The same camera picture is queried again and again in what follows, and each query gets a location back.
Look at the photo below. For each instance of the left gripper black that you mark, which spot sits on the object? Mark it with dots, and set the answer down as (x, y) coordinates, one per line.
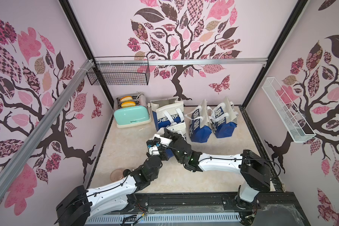
(147, 156)

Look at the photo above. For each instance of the front bread slice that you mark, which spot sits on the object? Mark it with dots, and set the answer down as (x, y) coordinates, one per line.
(128, 104)

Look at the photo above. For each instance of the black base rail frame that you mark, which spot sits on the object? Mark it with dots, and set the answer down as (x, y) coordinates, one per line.
(268, 209)

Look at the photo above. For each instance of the aluminium rail left wall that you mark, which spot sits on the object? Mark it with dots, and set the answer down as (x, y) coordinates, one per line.
(19, 159)

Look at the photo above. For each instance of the bread slice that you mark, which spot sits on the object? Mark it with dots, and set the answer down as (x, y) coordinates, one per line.
(126, 98)
(128, 104)

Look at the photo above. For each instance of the white slotted cable duct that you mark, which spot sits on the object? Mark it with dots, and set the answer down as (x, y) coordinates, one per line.
(162, 219)

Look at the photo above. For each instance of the small jar with dark lid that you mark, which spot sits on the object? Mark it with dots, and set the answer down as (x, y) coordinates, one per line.
(119, 174)

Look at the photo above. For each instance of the white wire shelf basket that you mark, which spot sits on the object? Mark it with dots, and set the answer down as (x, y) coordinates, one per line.
(283, 100)

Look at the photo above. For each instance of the black wire basket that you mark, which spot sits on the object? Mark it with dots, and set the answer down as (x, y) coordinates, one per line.
(120, 70)

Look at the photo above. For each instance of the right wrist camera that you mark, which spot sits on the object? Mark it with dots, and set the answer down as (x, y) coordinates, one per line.
(159, 140)

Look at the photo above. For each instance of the aluminium rail back wall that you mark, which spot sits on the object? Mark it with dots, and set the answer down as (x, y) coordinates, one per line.
(188, 61)

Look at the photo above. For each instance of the mint green toaster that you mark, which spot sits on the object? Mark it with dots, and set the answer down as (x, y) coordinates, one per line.
(132, 116)

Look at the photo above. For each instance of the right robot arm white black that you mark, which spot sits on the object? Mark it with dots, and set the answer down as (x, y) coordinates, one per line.
(255, 170)

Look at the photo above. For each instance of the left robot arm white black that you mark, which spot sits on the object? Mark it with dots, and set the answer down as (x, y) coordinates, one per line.
(82, 205)

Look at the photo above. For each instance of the takeout bag blue beige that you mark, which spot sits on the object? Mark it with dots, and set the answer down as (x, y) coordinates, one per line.
(200, 127)
(165, 152)
(224, 119)

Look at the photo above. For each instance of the aluminium rail wall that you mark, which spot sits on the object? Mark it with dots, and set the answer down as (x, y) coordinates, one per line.
(19, 159)
(188, 61)

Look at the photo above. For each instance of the rear bread slice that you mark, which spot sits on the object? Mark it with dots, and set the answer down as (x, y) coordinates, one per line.
(126, 98)

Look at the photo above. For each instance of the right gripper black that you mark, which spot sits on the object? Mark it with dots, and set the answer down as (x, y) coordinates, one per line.
(169, 134)

